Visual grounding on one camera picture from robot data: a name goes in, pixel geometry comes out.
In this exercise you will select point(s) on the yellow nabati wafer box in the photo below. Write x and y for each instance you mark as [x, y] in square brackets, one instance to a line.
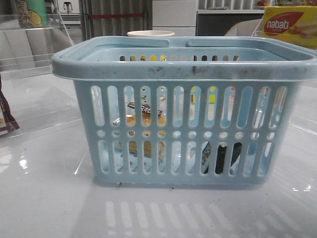
[293, 24]

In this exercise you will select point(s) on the clear acrylic right stand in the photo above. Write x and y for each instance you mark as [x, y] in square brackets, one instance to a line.
[280, 50]

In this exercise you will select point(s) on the light blue plastic basket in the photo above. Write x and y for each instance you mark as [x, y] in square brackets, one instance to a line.
[211, 89]

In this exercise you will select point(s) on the patterned paper cup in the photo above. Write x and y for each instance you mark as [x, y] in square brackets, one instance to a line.
[150, 33]

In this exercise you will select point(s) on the maroon cracker snack packet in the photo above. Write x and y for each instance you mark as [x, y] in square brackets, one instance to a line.
[6, 116]

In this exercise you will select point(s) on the packaged sliced bread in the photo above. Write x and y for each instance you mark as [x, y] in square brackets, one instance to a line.
[146, 118]

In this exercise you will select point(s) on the dark tissue packet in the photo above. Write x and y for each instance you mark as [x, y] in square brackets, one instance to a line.
[221, 153]

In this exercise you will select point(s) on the clear acrylic display shelf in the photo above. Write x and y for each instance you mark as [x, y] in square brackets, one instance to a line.
[31, 95]

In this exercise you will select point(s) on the green cartoon canister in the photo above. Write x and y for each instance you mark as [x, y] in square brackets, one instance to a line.
[31, 13]

